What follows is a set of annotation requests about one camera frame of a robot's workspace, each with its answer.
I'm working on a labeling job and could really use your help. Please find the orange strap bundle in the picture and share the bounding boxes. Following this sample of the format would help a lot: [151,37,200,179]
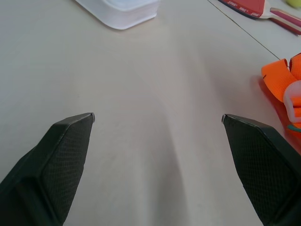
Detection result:
[259,53,301,142]

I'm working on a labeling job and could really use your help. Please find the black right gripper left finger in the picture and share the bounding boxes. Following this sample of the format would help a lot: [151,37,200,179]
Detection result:
[0,113,95,226]

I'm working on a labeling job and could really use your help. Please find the red table tennis paddle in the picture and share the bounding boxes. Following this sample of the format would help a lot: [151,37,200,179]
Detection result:
[217,0,301,36]

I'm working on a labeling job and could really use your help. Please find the white plastic container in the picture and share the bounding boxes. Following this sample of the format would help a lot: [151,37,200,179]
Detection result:
[74,0,161,31]

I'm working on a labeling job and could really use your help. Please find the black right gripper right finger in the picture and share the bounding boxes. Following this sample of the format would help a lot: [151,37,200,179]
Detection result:
[221,113,301,226]

